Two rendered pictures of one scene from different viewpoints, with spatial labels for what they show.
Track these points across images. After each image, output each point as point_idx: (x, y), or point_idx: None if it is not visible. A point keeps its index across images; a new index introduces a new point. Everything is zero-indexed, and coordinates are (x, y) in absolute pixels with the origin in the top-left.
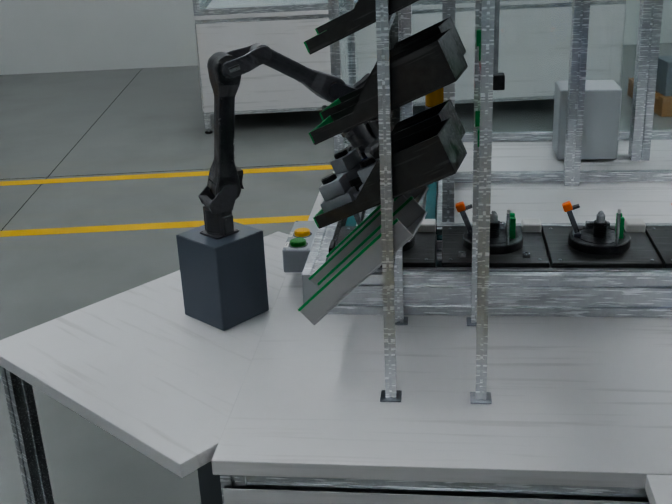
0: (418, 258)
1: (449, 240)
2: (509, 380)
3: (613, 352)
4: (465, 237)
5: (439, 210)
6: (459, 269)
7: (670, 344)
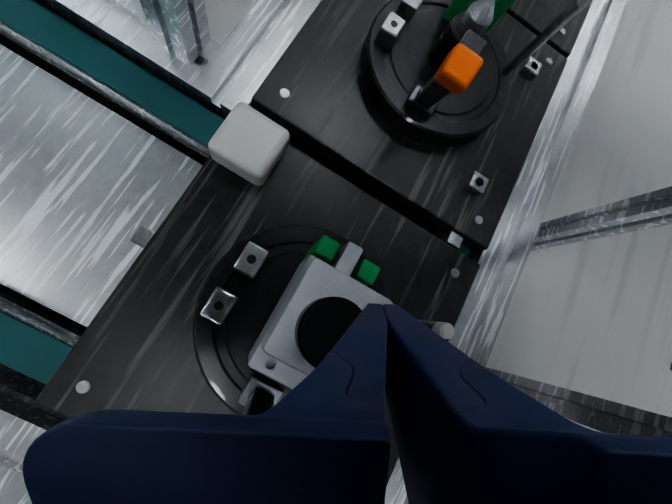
0: (441, 288)
1: (366, 149)
2: (656, 301)
3: (632, 137)
4: (425, 125)
5: (78, 6)
6: (508, 224)
7: (634, 65)
